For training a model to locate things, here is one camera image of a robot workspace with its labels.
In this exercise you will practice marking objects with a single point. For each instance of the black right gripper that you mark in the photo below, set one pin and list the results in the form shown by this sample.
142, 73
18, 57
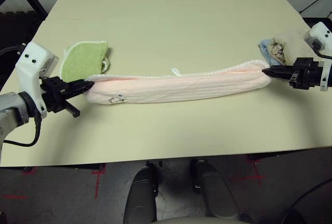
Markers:
306, 75

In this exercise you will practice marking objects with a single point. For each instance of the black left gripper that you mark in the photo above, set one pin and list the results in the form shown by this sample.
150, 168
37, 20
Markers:
53, 91

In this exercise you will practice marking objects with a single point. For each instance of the pink terry towel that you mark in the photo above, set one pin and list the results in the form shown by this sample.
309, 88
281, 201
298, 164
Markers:
181, 89

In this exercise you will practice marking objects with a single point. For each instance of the beige terry towel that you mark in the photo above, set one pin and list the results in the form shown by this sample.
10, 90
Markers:
293, 47

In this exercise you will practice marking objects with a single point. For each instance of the green terry towel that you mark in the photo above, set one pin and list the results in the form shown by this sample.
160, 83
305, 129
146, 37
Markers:
83, 60

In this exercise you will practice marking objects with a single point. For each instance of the light blue terry towel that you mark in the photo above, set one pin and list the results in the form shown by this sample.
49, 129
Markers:
264, 49

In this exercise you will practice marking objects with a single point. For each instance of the black tripod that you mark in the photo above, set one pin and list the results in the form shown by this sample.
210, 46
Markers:
315, 2

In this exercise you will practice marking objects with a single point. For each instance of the red floor tape line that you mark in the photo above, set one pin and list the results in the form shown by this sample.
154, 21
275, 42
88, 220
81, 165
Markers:
13, 196

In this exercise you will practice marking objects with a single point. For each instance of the black left robot leg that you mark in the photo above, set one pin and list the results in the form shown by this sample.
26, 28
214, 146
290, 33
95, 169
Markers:
140, 198

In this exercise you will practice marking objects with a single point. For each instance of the black robot leg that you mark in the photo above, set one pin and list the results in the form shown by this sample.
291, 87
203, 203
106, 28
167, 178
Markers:
212, 193
140, 198

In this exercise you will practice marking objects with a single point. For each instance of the black right robot leg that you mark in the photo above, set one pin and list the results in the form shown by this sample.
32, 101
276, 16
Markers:
212, 193

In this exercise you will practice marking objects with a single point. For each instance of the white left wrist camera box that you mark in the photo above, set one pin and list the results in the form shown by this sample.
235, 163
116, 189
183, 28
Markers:
31, 60

